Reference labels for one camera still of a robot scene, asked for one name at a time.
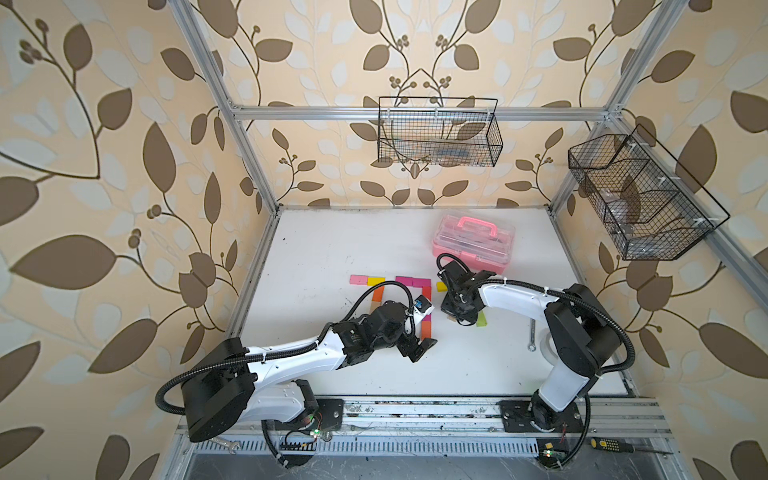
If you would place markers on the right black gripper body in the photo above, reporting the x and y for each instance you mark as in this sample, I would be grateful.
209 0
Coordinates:
452 306

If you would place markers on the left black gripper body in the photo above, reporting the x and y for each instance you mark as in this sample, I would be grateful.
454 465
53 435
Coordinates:
398 338

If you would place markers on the orange block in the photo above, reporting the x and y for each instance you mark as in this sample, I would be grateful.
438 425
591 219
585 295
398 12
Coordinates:
378 295
426 329

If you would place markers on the green block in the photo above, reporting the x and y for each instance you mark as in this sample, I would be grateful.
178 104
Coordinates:
481 321

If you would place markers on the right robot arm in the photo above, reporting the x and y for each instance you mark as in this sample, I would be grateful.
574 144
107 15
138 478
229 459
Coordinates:
589 343

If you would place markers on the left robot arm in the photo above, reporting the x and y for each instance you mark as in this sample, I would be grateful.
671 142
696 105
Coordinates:
268 385

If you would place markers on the yellow block in row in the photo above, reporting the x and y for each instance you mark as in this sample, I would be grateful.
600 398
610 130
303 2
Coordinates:
373 281

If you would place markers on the pink block in row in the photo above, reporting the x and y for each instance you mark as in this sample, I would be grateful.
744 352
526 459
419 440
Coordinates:
358 280

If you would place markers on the pink plastic storage box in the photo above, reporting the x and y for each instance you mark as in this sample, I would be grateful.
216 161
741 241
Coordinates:
481 244

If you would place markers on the white tape roll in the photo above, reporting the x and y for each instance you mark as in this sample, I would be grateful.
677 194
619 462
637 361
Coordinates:
548 349

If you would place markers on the silver wrench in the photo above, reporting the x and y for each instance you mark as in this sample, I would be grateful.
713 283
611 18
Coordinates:
230 446

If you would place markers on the yellow black screwdriver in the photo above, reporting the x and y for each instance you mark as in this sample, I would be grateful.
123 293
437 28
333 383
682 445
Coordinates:
617 446

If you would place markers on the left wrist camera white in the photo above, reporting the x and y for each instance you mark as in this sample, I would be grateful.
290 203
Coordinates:
422 308

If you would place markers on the back black wire basket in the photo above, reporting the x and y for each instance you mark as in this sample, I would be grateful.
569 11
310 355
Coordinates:
439 130

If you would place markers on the black wire basket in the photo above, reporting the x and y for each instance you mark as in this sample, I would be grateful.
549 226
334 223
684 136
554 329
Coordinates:
439 130
652 206

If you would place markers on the right black wire basket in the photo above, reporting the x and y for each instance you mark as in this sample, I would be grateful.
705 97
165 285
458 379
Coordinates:
652 206

